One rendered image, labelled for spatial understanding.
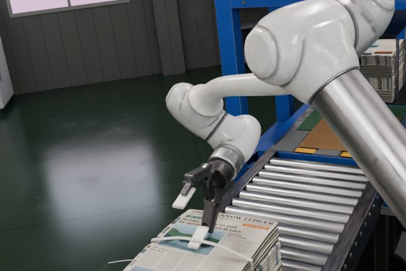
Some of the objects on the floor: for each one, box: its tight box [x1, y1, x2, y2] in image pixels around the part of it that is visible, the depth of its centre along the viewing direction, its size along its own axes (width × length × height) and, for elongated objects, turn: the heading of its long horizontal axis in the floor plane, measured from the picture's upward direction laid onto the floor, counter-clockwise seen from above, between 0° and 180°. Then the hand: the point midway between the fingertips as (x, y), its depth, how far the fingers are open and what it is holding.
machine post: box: [213, 0, 253, 184], centre depth 264 cm, size 9×9×155 cm
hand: (186, 224), depth 134 cm, fingers open, 13 cm apart
